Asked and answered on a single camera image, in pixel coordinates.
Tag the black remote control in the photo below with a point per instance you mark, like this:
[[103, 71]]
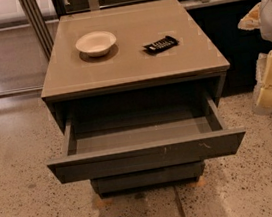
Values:
[[162, 45]]

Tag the white ceramic bowl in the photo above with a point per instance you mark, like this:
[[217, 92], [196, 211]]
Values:
[[96, 44]]

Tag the grey top drawer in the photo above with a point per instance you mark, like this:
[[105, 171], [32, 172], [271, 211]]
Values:
[[142, 141]]

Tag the grey lower drawer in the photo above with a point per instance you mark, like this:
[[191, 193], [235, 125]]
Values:
[[128, 181]]

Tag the grey drawer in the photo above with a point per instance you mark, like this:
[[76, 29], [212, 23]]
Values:
[[142, 141], [128, 181]]

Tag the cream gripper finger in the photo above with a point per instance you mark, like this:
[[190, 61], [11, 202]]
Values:
[[263, 97], [251, 20]]

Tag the grey bedside cabinet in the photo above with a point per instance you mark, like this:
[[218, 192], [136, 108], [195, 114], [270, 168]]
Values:
[[128, 79]]

